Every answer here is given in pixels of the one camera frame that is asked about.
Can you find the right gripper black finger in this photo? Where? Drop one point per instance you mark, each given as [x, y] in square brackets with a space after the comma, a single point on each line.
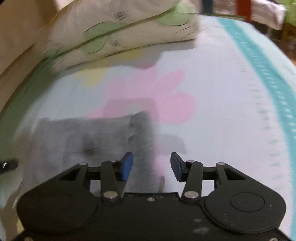
[65, 201]
[230, 198]

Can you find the right gripper black finger tip at edge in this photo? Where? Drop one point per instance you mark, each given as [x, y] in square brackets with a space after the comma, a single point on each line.
[8, 165]

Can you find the grey sweatpants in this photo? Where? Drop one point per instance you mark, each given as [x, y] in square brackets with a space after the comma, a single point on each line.
[57, 145]

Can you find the floral white bed blanket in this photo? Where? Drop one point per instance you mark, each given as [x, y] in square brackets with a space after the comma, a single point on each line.
[228, 96]

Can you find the wooden headboard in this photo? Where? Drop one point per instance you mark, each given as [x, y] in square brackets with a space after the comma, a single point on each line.
[25, 22]

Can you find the cream leaf-print pillow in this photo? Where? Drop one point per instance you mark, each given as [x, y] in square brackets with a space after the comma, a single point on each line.
[85, 31]

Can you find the grey plaid cloth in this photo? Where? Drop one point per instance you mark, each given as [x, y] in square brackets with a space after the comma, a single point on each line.
[269, 13]

